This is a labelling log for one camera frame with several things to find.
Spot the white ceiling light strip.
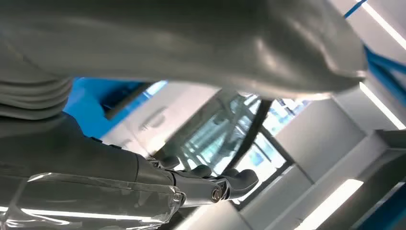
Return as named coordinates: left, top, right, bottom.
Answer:
left=359, top=81, right=406, bottom=131
left=294, top=178, right=364, bottom=230
left=361, top=0, right=406, bottom=51

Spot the dark framed glass window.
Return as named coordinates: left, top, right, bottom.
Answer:
left=152, top=90, right=295, bottom=210

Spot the blue metal shelf rack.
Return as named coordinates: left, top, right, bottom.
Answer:
left=63, top=78, right=169, bottom=138

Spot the blue wheeled shelf rack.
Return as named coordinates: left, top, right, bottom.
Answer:
left=344, top=0, right=406, bottom=107

